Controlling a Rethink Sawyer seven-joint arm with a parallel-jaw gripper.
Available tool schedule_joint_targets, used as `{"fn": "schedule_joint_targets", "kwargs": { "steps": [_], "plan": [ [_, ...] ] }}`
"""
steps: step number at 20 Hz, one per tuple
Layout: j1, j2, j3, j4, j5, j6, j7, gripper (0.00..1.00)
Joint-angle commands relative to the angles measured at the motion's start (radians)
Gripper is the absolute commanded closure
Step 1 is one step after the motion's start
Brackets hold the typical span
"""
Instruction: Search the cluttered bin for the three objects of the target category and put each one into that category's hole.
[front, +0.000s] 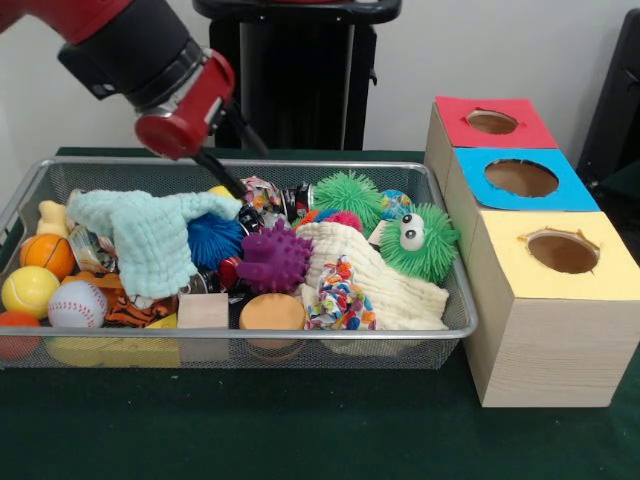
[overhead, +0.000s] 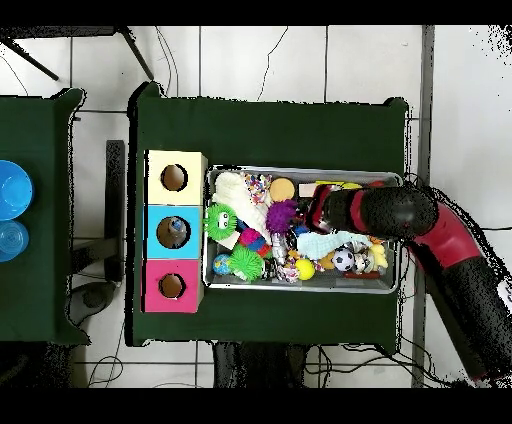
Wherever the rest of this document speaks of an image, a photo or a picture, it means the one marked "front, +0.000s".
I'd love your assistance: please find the white baseball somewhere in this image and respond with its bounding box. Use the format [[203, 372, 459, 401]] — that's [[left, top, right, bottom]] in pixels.
[[48, 279, 109, 329]]

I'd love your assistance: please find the orange basketball toy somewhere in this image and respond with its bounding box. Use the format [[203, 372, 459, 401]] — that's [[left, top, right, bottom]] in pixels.
[[19, 233, 76, 281]]

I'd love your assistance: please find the mint green waffle cloth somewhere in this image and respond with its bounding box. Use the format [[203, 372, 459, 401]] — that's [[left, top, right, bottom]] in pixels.
[[65, 188, 244, 300]]

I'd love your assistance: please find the purple spiky rubber toy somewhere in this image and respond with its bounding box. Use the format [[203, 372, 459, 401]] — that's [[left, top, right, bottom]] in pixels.
[[235, 218, 315, 295]]

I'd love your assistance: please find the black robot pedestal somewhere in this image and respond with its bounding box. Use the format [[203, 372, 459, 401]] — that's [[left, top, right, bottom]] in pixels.
[[192, 0, 404, 151]]

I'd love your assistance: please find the multicolour print fabric bundle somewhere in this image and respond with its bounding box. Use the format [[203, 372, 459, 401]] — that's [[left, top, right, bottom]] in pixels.
[[304, 254, 379, 332]]

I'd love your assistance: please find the dark green table cloth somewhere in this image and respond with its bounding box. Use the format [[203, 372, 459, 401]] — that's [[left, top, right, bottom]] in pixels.
[[597, 160, 640, 201], [0, 146, 640, 480]]

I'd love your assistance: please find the plain wooden cube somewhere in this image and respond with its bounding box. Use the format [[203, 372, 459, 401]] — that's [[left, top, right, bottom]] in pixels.
[[177, 293, 230, 330]]

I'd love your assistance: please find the cream waffle cloth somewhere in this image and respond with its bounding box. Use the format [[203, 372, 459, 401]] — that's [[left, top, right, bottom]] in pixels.
[[294, 220, 450, 332]]

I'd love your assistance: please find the wooden three-hole sorting box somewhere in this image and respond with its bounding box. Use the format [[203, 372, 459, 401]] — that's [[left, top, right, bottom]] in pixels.
[[423, 94, 640, 409]]

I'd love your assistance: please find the green puffer toy with eyes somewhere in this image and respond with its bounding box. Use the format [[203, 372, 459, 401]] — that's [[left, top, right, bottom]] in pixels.
[[378, 201, 461, 285]]

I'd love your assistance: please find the shallow wire mesh bin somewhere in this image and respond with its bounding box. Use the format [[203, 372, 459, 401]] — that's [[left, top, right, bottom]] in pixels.
[[0, 155, 480, 371]]

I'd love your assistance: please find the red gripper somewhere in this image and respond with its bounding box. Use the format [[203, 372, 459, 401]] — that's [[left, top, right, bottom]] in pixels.
[[133, 48, 271, 204]]

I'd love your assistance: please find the yellow tennis ball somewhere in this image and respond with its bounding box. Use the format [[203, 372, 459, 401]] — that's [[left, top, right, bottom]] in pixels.
[[1, 265, 61, 320]]

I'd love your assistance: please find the black standing panel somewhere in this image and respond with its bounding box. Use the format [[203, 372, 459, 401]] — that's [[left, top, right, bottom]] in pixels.
[[577, 8, 640, 176]]

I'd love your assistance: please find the orange round foam disc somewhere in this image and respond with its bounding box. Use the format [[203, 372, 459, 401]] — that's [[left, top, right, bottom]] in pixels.
[[238, 292, 307, 331]]

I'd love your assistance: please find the green spiky puffer ball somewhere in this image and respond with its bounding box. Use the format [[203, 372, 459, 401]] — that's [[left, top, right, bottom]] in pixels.
[[312, 169, 385, 236]]

